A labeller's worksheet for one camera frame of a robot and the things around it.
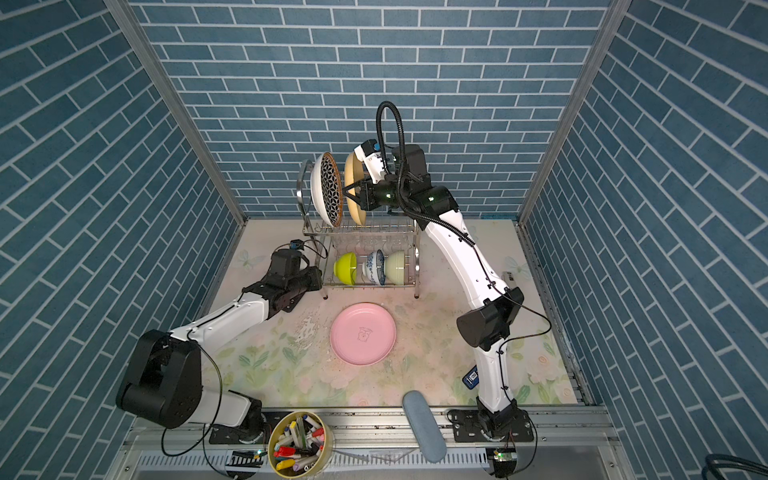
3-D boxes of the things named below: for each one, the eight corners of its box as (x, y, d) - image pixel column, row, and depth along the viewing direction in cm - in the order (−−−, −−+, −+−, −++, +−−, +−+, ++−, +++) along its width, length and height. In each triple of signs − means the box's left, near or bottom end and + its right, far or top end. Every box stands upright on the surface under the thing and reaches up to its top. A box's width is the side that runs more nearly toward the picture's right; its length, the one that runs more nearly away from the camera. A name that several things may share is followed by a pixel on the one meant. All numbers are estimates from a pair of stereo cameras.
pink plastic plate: (327, 365, 86) (326, 362, 84) (336, 305, 98) (335, 302, 96) (396, 365, 86) (396, 362, 84) (396, 306, 98) (396, 302, 96)
